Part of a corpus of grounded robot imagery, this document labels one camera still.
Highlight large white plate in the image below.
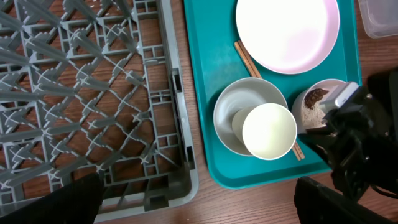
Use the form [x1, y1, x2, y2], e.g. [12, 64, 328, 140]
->
[236, 0, 340, 75]

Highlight white paper cup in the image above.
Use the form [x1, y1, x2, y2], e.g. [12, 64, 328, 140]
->
[232, 103, 297, 161]

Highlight black plastic tray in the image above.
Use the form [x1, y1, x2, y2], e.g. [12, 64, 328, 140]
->
[294, 177, 395, 224]

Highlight brown food scrap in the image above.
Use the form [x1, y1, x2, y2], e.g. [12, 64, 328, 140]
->
[304, 88, 329, 110]

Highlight wooden chopsticks pair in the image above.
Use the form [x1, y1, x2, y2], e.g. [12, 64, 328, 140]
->
[234, 40, 305, 161]

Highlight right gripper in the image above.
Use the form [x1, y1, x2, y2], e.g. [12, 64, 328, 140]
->
[303, 70, 397, 200]

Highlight grey dish rack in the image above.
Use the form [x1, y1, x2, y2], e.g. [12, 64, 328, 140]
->
[1, 0, 199, 222]

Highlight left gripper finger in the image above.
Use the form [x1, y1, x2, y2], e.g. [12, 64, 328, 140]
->
[1, 174, 103, 224]

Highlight teal plastic tray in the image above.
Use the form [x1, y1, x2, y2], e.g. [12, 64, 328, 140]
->
[184, 0, 362, 189]

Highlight small pink bowl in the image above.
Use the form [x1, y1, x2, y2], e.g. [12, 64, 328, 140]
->
[291, 79, 345, 134]

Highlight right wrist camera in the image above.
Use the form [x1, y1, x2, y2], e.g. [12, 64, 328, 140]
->
[319, 82, 359, 114]

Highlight clear plastic bin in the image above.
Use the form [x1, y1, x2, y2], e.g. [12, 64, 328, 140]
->
[358, 0, 397, 39]

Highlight white rice pile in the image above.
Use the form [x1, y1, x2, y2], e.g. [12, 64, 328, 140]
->
[302, 102, 325, 129]

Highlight grey bowl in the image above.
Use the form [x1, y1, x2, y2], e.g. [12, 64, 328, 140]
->
[213, 78, 288, 156]

